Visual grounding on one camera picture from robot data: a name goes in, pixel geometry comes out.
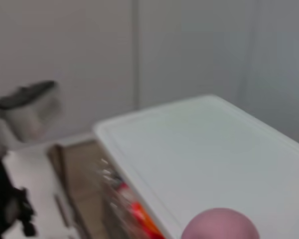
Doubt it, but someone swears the white drawer cabinet frame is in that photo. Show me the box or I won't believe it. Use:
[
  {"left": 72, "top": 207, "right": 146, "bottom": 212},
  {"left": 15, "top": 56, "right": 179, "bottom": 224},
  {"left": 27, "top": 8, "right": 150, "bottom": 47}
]
[{"left": 92, "top": 94, "right": 299, "bottom": 239}]

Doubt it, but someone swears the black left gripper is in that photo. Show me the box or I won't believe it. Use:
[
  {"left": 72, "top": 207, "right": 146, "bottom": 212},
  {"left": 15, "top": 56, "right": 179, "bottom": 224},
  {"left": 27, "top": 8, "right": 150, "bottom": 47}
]
[{"left": 0, "top": 159, "right": 38, "bottom": 238}]

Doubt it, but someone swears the red snack packet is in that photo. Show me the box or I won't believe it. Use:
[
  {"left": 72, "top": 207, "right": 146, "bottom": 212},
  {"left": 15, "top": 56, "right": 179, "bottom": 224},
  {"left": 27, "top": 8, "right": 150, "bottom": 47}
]
[{"left": 116, "top": 182, "right": 165, "bottom": 239}]

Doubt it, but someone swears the pink peach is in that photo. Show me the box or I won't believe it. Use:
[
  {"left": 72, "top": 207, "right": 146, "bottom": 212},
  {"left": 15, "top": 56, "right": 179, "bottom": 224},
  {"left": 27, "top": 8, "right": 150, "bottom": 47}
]
[{"left": 181, "top": 207, "right": 261, "bottom": 239}]

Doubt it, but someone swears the brown transparent drawer, smudged handle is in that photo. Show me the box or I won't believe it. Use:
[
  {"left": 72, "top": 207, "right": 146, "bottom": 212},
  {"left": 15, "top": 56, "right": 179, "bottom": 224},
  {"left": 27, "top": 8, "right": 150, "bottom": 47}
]
[{"left": 46, "top": 139, "right": 166, "bottom": 239}]

